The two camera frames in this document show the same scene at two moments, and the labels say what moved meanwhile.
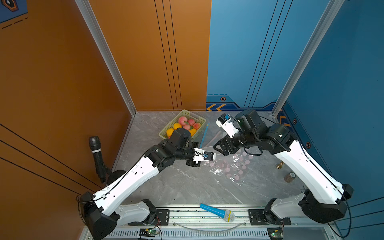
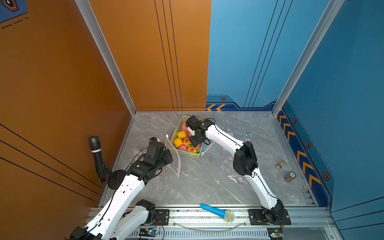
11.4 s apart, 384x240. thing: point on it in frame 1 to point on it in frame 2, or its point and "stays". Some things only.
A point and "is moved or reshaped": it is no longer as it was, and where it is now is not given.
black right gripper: [226, 140] to [194, 143]
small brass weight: [279, 166] stays
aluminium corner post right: [330, 13] stays
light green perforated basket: [189, 115] is moved or reshaped
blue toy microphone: [228, 215] stays
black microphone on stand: [95, 144] stays
